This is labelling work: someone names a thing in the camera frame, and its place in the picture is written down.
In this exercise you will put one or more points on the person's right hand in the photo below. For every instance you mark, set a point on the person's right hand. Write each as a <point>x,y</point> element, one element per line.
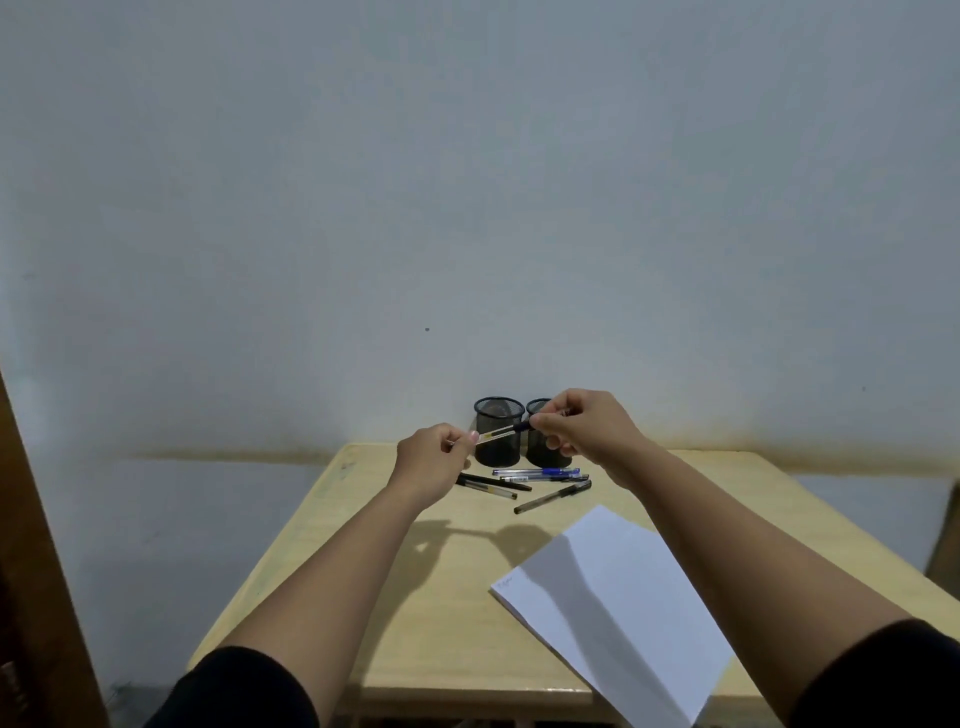
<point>592,431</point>

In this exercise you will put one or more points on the person's left hand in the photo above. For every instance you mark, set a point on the person's left hand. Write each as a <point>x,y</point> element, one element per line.
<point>431,465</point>

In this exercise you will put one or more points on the clear pen with white label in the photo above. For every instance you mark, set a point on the clear pen with white label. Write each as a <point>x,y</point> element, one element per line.
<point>570,478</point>

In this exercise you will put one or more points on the clear blue gel pen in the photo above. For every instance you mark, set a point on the clear blue gel pen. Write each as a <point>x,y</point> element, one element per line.
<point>555,472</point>

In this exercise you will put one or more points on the black mesh pen cup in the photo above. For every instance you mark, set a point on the black mesh pen cup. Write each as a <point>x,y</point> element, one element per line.
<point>540,455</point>
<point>499,454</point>

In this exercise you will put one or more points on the clear black gel pen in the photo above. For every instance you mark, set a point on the clear black gel pen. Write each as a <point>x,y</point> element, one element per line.
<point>499,433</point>
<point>495,492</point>

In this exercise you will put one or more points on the smoky grey translucent pen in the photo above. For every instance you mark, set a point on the smoky grey translucent pen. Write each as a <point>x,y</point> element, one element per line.
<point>551,498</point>

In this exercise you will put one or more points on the matte black pen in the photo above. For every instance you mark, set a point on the matte black pen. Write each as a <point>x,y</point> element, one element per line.
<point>510,486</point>

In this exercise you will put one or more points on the white paper sheet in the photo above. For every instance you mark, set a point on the white paper sheet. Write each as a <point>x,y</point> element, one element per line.
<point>600,600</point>

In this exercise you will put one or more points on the person's right forearm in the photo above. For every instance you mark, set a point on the person's right forearm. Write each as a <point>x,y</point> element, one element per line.
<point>735,562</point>

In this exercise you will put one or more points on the person's left forearm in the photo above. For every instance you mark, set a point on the person's left forearm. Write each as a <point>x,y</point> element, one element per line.
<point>337,592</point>

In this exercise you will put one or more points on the person's right black sleeve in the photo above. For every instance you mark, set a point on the person's right black sleeve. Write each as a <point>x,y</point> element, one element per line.
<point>885,682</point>

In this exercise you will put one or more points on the brown wooden door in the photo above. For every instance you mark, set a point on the brown wooden door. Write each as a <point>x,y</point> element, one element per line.
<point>37,600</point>

